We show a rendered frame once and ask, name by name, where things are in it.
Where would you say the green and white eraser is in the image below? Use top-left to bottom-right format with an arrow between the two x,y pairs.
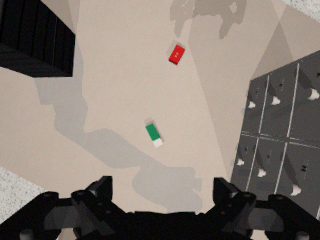
145,123 -> 164,148

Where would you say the grey drawer front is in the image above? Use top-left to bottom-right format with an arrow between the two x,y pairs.
248,138 -> 287,201
278,143 -> 320,220
231,135 -> 259,191
291,54 -> 320,143
242,76 -> 269,134
261,64 -> 299,138

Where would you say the red nine-volt battery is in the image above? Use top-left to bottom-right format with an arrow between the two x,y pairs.
169,45 -> 185,65

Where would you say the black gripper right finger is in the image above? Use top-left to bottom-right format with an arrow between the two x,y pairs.
187,177 -> 320,240

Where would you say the grey chest of drawers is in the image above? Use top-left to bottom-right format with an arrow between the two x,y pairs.
237,50 -> 320,194

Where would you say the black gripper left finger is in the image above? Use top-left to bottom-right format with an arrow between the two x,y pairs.
0,176 -> 147,240

